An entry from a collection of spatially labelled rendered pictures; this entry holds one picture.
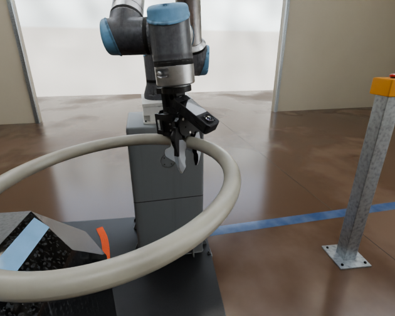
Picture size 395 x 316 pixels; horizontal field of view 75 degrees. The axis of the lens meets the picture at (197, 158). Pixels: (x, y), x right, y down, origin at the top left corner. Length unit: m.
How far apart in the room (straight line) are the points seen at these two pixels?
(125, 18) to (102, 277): 0.61
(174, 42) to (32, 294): 0.48
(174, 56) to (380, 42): 7.07
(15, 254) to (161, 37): 0.50
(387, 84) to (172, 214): 1.26
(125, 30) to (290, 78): 5.61
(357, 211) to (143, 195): 1.20
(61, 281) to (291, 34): 6.02
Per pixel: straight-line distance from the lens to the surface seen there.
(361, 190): 1.68
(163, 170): 1.39
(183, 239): 0.32
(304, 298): 1.63
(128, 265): 0.30
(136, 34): 0.72
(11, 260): 0.60
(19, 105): 5.75
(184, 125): 0.61
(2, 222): 0.68
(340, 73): 6.91
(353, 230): 1.80
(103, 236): 1.96
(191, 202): 1.51
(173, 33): 0.58
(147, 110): 1.35
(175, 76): 0.58
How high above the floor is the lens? 1.18
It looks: 22 degrees down
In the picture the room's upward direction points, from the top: straight up
